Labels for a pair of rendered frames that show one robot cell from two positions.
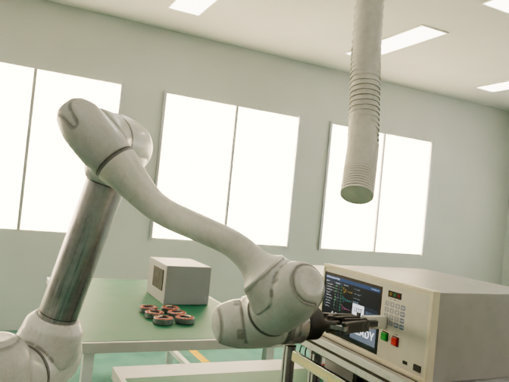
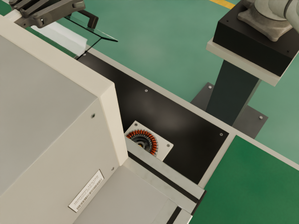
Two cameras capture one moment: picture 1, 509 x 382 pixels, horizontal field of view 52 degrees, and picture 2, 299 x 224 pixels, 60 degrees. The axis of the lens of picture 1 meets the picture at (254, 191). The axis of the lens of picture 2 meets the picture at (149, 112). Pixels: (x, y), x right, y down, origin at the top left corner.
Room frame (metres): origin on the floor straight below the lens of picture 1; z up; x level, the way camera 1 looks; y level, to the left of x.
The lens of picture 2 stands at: (1.71, -0.27, 1.53)
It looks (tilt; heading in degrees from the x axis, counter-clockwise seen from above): 59 degrees down; 151
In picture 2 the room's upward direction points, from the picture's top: straight up
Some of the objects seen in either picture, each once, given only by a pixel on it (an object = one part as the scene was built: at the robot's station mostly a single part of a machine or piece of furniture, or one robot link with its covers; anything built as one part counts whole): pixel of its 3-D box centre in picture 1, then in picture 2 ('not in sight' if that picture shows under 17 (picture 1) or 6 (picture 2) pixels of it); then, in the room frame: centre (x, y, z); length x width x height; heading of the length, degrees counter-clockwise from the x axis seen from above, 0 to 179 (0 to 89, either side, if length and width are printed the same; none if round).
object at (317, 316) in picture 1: (319, 322); not in sight; (1.21, -0.18, 1.22); 0.09 x 0.08 x 0.07; 116
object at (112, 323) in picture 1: (139, 358); not in sight; (3.54, 0.65, 0.38); 1.85 x 1.10 x 0.75; 26
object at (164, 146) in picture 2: not in sight; (139, 150); (1.43, -0.15, 0.78); 0.15 x 0.15 x 0.01; 26
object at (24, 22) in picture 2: not in sight; (26, 25); (1.29, -0.29, 1.22); 0.05 x 0.03 x 0.01; 116
